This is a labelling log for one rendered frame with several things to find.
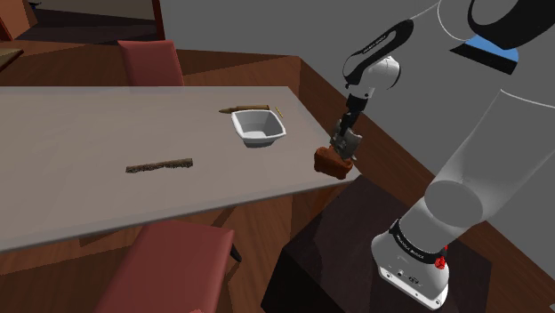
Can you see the reddish brown block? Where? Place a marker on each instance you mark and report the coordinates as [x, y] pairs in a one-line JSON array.
[[329, 167]]

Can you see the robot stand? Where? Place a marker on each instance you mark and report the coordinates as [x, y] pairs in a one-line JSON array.
[[329, 260]]

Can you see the red chair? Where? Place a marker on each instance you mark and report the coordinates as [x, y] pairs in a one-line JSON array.
[[152, 65], [169, 268]]

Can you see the white square bowl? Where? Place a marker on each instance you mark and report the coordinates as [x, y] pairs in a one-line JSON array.
[[258, 130]]

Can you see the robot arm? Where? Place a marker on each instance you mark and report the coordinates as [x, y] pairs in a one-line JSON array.
[[477, 173]]

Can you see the long brown rough strip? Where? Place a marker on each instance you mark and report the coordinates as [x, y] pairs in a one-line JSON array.
[[159, 165]]

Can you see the small yellow stick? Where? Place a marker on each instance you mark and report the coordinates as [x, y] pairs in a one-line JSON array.
[[279, 112]]

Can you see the grey dining table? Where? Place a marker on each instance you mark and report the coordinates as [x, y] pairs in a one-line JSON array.
[[86, 173]]

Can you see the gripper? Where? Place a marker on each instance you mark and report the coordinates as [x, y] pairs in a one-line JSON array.
[[353, 110]]

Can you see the brown pen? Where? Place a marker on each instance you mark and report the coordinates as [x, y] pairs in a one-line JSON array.
[[245, 109]]

